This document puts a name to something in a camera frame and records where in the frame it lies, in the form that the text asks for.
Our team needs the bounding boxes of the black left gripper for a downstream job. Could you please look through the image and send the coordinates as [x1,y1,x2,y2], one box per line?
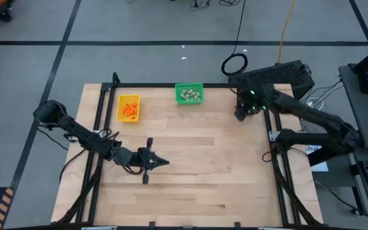
[111,137,171,185]

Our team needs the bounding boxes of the black plastic basket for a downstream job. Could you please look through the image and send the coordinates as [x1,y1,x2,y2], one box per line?
[236,87,259,116]

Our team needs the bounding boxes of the black computer tower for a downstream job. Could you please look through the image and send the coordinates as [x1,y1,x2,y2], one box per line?
[227,59,316,102]

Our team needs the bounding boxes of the green plastic basket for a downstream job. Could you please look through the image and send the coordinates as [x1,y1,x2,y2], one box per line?
[174,82,205,105]

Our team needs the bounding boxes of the yellow plastic basket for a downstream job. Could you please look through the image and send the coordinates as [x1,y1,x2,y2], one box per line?
[116,93,141,123]

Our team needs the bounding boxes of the white paper sheet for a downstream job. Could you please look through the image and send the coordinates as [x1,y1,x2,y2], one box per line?
[304,144,330,173]

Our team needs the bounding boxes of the long black hanging cable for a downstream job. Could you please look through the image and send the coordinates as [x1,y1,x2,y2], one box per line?
[220,0,249,77]

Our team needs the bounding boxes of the long yellow hanging cable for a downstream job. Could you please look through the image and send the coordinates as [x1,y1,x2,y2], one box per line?
[277,0,297,64]

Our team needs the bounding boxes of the white coiled cable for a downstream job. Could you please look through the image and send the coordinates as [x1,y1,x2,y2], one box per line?
[305,96,326,111]

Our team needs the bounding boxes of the black aluminium table frame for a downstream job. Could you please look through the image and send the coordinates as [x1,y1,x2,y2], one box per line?
[51,72,324,229]

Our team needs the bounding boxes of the tangled black floor cables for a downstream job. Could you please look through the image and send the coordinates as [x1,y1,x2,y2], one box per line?
[188,0,245,8]

